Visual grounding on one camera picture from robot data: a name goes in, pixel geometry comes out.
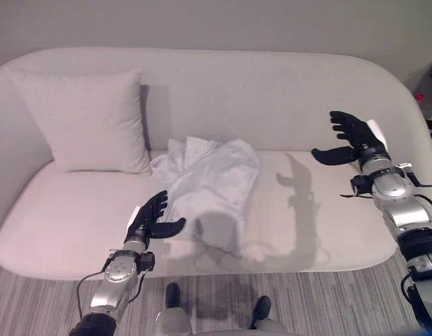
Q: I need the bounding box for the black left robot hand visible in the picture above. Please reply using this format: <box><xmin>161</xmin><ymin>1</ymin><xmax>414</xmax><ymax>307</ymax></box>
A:
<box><xmin>127</xmin><ymin>190</ymin><xmax>187</xmax><ymax>243</ymax></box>

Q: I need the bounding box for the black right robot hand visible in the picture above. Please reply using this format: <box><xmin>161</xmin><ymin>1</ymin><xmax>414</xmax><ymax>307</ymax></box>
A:
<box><xmin>311</xmin><ymin>111</ymin><xmax>391</xmax><ymax>167</ymax></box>

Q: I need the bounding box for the white sofa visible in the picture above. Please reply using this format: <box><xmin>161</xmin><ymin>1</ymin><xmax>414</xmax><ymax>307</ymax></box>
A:
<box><xmin>0</xmin><ymin>47</ymin><xmax>432</xmax><ymax>281</ymax></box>

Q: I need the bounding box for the white shirt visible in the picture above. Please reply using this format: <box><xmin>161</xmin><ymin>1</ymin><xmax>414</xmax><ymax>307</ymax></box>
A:
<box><xmin>149</xmin><ymin>136</ymin><xmax>272</xmax><ymax>262</ymax></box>

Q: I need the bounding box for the grey cabinet with red object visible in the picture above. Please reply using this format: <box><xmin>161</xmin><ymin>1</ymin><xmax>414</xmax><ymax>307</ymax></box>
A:
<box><xmin>413</xmin><ymin>57</ymin><xmax>432</xmax><ymax>120</ymax></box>

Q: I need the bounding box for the silver left robot leg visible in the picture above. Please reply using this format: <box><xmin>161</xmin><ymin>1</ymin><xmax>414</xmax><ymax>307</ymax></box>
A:
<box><xmin>155</xmin><ymin>282</ymin><xmax>195</xmax><ymax>336</ymax></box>

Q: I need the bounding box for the silver robot leg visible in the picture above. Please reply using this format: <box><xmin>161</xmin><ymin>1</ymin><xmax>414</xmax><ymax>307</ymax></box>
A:
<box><xmin>249</xmin><ymin>295</ymin><xmax>290</xmax><ymax>336</ymax></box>
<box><xmin>155</xmin><ymin>282</ymin><xmax>195</xmax><ymax>336</ymax></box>

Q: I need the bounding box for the white square pillow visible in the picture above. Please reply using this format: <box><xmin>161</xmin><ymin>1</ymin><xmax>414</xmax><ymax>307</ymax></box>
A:
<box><xmin>8</xmin><ymin>68</ymin><xmax>153</xmax><ymax>175</ymax></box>

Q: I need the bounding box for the silver right robot leg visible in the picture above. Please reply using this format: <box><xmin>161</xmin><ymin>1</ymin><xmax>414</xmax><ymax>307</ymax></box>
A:
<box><xmin>249</xmin><ymin>295</ymin><xmax>290</xmax><ymax>336</ymax></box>

